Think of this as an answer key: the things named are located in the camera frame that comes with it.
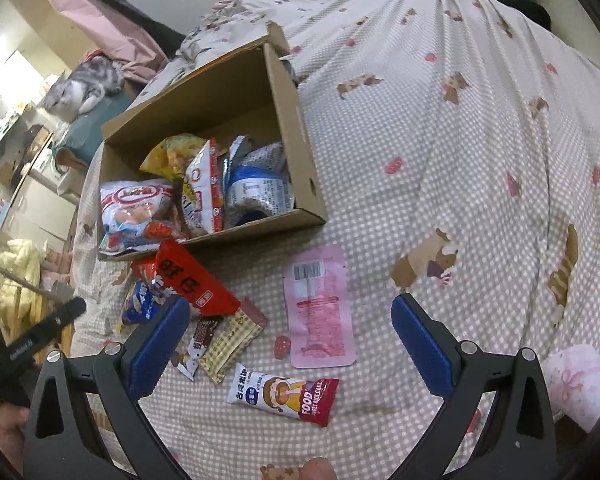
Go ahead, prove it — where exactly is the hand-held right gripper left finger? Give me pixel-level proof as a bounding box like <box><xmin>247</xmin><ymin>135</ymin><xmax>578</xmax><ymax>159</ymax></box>
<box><xmin>22</xmin><ymin>295</ymin><xmax>191</xmax><ymax>480</ymax></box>

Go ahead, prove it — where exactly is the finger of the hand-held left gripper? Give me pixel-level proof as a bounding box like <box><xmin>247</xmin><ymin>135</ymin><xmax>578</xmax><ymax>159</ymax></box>
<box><xmin>35</xmin><ymin>296</ymin><xmax>87</xmax><ymax>342</ymax></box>

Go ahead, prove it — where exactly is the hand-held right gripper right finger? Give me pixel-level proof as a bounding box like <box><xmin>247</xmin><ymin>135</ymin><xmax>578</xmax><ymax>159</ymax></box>
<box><xmin>391</xmin><ymin>292</ymin><xmax>561</xmax><ymax>480</ymax></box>

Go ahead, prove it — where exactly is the pink white round-label snack packet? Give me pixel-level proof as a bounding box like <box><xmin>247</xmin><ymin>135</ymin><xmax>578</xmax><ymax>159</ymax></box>
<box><xmin>99</xmin><ymin>179</ymin><xmax>186</xmax><ymax>256</ymax></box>

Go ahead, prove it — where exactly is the white red swirl snack packet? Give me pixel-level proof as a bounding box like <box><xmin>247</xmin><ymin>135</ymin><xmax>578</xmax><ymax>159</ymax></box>
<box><xmin>180</xmin><ymin>139</ymin><xmax>227</xmax><ymax>235</ymax></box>

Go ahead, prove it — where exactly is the yellow snack packet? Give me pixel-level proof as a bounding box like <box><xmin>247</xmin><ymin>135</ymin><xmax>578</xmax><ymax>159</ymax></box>
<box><xmin>139</xmin><ymin>132</ymin><xmax>208</xmax><ymax>183</ymax></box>

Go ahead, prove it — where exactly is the blue white snack packet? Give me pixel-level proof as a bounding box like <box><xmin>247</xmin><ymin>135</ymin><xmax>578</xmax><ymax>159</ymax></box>
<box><xmin>222</xmin><ymin>135</ymin><xmax>296</xmax><ymax>226</ymax></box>

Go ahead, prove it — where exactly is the brown cardboard box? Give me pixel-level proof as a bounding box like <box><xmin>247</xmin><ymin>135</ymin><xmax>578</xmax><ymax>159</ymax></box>
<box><xmin>99</xmin><ymin>21</ymin><xmax>329</xmax><ymax>261</ymax></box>

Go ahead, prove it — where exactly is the person's left hand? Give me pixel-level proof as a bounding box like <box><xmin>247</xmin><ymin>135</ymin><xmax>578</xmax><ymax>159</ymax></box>
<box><xmin>0</xmin><ymin>400</ymin><xmax>31</xmax><ymax>463</ymax></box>

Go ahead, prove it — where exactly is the dark blue snack packet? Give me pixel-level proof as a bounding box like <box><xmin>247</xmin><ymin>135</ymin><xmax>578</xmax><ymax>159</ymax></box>
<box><xmin>120</xmin><ymin>280</ymin><xmax>168</xmax><ymax>328</ymax></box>

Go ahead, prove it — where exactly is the brown white snack bar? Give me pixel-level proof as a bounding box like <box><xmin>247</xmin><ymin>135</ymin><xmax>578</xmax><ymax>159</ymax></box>
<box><xmin>176</xmin><ymin>314</ymin><xmax>226</xmax><ymax>382</ymax></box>

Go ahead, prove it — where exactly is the yellow cloth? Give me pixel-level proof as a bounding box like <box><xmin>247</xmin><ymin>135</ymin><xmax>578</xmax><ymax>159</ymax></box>
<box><xmin>0</xmin><ymin>239</ymin><xmax>43</xmax><ymax>321</ymax></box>

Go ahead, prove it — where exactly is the beige checked snack packet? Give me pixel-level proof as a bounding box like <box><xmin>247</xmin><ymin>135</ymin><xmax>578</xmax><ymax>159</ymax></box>
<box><xmin>198</xmin><ymin>310</ymin><xmax>265</xmax><ymax>386</ymax></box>

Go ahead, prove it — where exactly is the maroon snack bar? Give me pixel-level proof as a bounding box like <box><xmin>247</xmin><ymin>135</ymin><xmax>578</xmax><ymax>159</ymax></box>
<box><xmin>240</xmin><ymin>297</ymin><xmax>271</xmax><ymax>328</ymax></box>

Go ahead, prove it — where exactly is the pink flat snack packet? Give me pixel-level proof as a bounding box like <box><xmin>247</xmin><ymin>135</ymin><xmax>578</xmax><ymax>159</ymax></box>
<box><xmin>283</xmin><ymin>243</ymin><xmax>357</xmax><ymax>368</ymax></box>

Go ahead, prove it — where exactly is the white kitchen counter cabinet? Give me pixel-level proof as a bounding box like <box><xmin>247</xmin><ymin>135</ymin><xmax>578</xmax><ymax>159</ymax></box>
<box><xmin>5</xmin><ymin>160</ymin><xmax>81</xmax><ymax>231</ymax></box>

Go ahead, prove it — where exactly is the white red cartoon snack packet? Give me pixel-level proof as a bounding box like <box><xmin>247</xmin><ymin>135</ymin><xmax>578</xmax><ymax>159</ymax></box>
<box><xmin>226</xmin><ymin>362</ymin><xmax>341</xmax><ymax>428</ymax></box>

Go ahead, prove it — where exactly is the pink patterned cloth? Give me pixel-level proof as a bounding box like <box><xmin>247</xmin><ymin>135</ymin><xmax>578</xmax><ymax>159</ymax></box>
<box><xmin>542</xmin><ymin>344</ymin><xmax>600</xmax><ymax>433</ymax></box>

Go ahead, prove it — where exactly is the teal cushioned seat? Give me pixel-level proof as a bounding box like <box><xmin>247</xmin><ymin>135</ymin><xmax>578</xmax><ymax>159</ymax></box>
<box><xmin>55</xmin><ymin>92</ymin><xmax>136</xmax><ymax>168</ymax></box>

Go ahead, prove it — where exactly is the grey tabby cat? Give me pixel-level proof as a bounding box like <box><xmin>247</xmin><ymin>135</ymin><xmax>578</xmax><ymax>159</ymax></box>
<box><xmin>41</xmin><ymin>56</ymin><xmax>126</xmax><ymax>122</ymax></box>

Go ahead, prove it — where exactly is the pink curtain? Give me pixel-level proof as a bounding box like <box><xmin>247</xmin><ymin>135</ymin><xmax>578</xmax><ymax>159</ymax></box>
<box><xmin>32</xmin><ymin>0</ymin><xmax>168</xmax><ymax>83</ymax></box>

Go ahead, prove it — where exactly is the dark curtain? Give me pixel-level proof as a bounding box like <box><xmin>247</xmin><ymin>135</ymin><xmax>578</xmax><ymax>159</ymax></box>
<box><xmin>47</xmin><ymin>0</ymin><xmax>188</xmax><ymax>61</ymax></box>

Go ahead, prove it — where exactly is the black cloth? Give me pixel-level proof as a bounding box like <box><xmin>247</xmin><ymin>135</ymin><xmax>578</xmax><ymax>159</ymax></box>
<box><xmin>505</xmin><ymin>0</ymin><xmax>551</xmax><ymax>31</ymax></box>

